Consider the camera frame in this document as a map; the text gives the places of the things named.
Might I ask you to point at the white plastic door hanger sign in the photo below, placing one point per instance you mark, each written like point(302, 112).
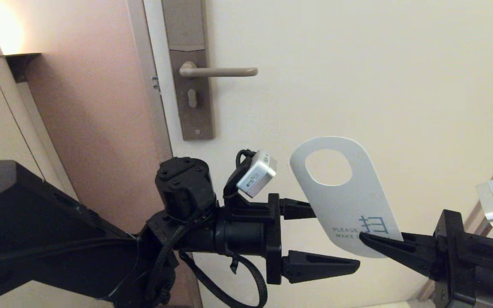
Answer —
point(345, 205)

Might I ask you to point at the white room door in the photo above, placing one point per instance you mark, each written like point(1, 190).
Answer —
point(379, 64)

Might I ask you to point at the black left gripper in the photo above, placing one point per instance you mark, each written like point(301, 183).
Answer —
point(246, 233)

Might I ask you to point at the brown metal door lock plate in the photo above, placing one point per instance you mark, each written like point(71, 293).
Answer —
point(186, 25)

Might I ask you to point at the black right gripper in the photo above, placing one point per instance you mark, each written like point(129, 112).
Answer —
point(473, 273)

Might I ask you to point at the beige oval keyhole cover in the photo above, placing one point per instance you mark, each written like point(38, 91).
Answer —
point(192, 98)

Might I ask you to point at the metal door latch bolt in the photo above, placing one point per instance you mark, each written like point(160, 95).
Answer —
point(155, 84)

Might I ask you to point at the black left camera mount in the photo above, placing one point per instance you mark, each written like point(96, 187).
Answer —
point(242, 199)

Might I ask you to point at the grey wardrobe frame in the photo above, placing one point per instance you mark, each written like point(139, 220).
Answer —
point(471, 222)

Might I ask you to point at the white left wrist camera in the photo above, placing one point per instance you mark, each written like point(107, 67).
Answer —
point(257, 175)

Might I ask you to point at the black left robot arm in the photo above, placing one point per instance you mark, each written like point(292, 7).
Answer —
point(37, 235)

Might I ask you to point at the dark wall light bracket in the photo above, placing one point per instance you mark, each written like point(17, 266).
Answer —
point(19, 64)

